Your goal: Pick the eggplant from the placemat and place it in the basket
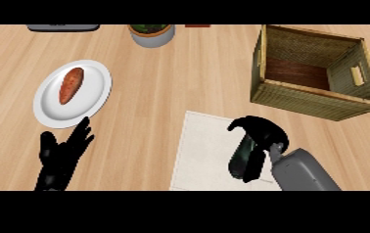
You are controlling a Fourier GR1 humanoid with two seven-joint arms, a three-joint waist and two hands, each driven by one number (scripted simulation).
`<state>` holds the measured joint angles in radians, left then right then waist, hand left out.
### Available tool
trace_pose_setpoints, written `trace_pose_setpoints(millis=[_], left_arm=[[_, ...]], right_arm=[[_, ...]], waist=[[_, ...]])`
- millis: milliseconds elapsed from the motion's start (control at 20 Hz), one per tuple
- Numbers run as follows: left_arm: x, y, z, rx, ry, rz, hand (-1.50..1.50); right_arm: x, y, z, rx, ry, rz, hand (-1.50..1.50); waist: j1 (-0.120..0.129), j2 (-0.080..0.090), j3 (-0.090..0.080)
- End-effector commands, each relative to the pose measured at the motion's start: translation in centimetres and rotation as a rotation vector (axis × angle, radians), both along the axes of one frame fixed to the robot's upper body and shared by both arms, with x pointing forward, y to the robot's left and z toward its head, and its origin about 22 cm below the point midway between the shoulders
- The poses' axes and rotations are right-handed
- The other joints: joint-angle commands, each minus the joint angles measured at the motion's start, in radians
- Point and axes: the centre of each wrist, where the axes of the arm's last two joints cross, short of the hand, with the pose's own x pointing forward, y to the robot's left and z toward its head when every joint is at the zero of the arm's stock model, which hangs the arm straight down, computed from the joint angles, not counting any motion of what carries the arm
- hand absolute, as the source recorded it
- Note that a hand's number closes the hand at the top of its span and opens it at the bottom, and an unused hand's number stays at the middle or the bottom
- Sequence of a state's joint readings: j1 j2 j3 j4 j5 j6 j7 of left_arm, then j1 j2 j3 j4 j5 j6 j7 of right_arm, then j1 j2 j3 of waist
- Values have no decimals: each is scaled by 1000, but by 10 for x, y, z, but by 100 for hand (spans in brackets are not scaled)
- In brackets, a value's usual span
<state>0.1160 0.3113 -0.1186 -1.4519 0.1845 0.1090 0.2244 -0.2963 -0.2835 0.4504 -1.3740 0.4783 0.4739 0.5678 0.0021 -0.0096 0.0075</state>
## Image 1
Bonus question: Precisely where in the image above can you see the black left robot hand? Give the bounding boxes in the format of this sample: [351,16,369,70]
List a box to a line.
[34,116,98,192]

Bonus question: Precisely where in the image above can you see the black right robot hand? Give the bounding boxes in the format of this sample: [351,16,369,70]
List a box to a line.
[226,115,291,184]

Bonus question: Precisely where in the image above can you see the white placemat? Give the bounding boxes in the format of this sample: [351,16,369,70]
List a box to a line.
[170,110,283,192]

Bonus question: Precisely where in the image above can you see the green wicker basket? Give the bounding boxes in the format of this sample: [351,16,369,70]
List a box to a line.
[250,24,370,122]

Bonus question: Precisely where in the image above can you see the white oval plate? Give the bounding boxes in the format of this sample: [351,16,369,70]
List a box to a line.
[33,59,114,129]

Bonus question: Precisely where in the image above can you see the orange sweet potato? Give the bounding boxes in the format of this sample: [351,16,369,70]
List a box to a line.
[58,67,86,106]

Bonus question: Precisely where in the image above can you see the grey potted plant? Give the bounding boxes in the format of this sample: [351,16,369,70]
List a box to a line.
[127,24,177,49]

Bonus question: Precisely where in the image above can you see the dark grey appliance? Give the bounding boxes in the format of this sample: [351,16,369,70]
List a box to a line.
[27,24,102,33]

